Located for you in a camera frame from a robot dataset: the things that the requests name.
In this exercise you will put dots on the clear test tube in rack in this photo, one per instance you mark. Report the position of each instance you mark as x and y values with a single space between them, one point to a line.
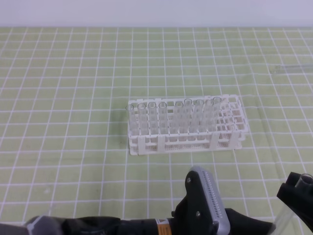
152 110
185 116
132 119
178 107
203 127
213 107
163 121
196 116
142 115

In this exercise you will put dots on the white plastic test tube rack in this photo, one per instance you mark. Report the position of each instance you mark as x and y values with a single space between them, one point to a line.
230 132

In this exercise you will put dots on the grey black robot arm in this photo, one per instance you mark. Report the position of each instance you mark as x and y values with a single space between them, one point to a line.
95 225

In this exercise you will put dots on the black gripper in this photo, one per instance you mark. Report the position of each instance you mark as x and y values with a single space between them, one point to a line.
296 193

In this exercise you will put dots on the clear test tube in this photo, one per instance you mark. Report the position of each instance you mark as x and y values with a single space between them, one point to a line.
178 107
203 127
196 116
163 121
284 69
213 107
152 110
185 116
142 115
132 119
285 216

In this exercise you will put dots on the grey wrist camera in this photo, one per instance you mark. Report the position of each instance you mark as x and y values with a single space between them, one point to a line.
201 211

